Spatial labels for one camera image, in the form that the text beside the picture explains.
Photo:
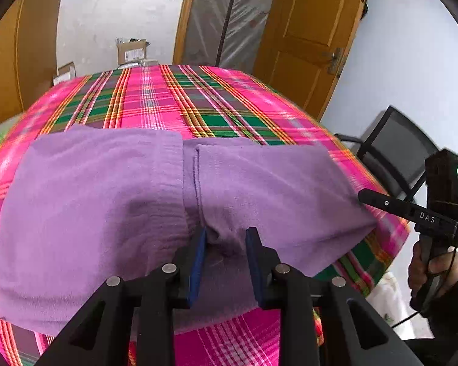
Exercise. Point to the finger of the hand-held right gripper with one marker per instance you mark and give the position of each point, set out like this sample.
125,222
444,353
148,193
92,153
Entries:
385,204

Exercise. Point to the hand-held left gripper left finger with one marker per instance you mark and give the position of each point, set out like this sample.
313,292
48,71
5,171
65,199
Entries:
197,267

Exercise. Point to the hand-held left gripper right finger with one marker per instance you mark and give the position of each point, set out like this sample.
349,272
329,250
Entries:
255,270

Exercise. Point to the purple fleece pants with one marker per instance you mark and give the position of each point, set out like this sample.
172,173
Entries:
99,198

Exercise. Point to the person's right hand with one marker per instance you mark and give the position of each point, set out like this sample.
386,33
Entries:
415,270

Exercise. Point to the black mesh chair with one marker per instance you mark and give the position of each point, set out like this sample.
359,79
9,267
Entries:
397,141

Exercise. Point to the white floral cloth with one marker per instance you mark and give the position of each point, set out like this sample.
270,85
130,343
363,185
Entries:
385,297

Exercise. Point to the person's dark clothing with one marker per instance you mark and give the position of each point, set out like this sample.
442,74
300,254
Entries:
442,350

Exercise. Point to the pink plaid bedsheet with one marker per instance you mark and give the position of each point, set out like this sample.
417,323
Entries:
213,99

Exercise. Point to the wooden door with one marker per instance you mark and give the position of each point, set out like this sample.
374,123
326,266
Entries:
309,15

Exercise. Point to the brown cardboard box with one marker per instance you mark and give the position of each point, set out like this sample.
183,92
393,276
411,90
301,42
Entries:
131,51

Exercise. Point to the white cardboard box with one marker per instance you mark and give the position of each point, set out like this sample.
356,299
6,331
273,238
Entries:
65,73

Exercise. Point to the plastic door curtain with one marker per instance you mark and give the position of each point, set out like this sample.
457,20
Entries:
244,11

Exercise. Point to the wooden wardrobe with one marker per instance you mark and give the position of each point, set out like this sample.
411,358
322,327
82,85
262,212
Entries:
30,45

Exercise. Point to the wooden door frame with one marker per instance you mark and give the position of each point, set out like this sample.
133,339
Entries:
185,15

